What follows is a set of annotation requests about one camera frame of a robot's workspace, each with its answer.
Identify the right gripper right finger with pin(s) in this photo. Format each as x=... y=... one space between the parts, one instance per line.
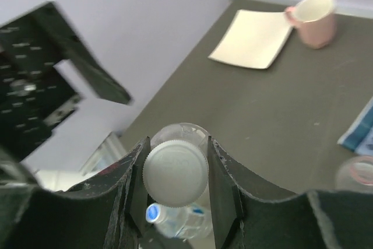
x=251 y=212

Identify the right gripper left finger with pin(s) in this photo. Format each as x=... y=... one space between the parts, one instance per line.
x=105 y=211

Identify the blue patterned placemat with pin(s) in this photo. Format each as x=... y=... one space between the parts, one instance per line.
x=358 y=137

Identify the pink mug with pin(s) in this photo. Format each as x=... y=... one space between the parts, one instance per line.
x=314 y=20

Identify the white-cap red-label bottle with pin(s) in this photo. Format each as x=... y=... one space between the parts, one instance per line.
x=192 y=133

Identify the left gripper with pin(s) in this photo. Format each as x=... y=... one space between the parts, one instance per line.
x=35 y=97

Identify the white bottle cap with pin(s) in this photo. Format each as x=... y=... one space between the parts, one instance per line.
x=175 y=173

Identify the white square plate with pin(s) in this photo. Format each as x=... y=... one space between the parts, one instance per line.
x=253 y=39

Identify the red-cap red-label bottle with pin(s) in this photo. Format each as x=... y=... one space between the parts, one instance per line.
x=355 y=175

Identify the small blue-cap water bottle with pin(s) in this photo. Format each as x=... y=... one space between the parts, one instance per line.
x=188 y=222

